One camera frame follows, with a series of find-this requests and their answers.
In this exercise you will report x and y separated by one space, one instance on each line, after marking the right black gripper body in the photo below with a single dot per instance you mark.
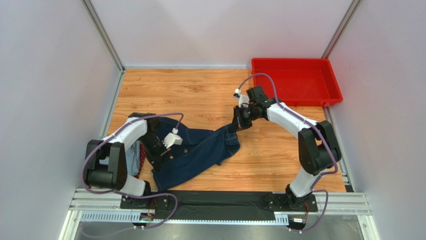
238 119

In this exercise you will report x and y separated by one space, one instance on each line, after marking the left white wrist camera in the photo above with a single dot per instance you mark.
172 138

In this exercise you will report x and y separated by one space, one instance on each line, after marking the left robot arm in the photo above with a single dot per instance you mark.
105 167

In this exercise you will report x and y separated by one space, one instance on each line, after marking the red polka dot skirt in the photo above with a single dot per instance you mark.
142 158

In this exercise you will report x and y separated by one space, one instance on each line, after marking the aluminium frame rail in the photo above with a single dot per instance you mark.
325 216

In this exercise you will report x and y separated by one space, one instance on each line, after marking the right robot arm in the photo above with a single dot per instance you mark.
318 149

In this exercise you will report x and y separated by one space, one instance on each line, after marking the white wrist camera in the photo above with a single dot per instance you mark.
172 138
243 100

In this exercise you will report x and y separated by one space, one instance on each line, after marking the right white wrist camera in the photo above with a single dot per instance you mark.
243 100

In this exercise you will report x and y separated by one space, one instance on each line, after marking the red plastic bin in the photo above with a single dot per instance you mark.
301 82

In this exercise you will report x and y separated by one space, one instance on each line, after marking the dark blue denim skirt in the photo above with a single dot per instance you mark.
200 150

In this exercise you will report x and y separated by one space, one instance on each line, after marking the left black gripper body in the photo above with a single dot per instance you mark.
155 147

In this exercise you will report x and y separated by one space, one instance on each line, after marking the light blue denim skirt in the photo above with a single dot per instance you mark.
133 159

